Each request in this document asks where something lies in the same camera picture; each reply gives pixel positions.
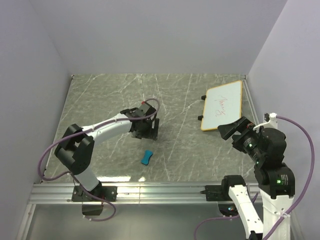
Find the orange framed whiteboard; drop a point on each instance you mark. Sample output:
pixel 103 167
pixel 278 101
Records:
pixel 222 105

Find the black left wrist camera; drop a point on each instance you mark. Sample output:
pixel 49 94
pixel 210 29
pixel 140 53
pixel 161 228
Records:
pixel 146 109

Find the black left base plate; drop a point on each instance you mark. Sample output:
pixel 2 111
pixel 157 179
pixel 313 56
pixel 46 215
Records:
pixel 108 193

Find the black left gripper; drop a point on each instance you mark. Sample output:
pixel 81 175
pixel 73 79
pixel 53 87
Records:
pixel 150 133

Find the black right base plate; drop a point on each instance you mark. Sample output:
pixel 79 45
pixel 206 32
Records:
pixel 216 193

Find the aluminium front rail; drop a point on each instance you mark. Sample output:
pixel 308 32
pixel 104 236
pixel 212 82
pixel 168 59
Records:
pixel 128 193

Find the blue whiteboard eraser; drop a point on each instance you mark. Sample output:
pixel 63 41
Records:
pixel 146 157

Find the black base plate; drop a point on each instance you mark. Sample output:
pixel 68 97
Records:
pixel 216 193
pixel 108 193

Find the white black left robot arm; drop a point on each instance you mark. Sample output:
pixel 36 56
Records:
pixel 77 146

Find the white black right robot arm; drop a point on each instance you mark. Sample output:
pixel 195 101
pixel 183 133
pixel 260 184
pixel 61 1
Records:
pixel 266 146

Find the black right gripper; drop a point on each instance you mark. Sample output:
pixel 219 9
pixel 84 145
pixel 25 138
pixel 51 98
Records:
pixel 243 125

